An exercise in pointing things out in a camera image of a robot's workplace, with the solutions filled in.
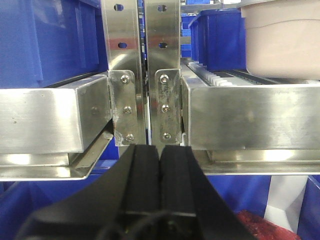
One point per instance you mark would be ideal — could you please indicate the steel shelf rail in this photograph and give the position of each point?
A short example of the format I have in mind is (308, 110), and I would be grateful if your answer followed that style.
(49, 134)
(253, 129)

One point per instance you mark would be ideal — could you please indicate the large blue bin left shelf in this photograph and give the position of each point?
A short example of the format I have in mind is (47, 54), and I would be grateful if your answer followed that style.
(43, 42)

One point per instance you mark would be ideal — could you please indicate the white roller track upper shelf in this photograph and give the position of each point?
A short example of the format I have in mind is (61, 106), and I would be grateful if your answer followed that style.
(200, 73)

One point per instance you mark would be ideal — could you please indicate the steel shelf front rail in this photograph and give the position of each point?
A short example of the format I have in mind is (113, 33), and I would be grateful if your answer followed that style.
(253, 129)

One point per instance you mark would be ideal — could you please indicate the left steel shelf rail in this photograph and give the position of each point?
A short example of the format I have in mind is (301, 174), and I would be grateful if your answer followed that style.
(49, 134)

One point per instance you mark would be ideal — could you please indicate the blue bin upper right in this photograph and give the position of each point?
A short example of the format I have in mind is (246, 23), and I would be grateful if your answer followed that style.
(218, 39)

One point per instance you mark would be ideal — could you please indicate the white paper strip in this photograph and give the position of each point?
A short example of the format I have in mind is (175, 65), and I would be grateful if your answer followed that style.
(285, 199)

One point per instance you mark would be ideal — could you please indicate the left perforated steel upright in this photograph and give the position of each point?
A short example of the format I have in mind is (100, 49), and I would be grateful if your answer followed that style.
(124, 76)

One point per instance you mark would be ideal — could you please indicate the large blue bin below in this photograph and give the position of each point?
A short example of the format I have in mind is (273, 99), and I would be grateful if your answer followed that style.
(241, 192)

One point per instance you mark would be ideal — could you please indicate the perforated steel upright post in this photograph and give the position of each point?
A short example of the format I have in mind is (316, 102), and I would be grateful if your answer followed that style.
(163, 45)

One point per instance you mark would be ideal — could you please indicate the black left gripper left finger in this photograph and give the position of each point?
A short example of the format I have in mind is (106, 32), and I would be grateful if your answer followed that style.
(130, 186)

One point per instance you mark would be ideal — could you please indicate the red bubble wrap bags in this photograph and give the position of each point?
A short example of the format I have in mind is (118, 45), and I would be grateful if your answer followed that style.
(263, 229)

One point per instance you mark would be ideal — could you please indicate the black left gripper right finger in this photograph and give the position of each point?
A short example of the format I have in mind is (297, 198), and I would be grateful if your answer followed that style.
(188, 194)

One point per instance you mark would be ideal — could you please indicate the pale pink storage bin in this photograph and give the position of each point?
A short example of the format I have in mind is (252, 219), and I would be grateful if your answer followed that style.
(282, 38)

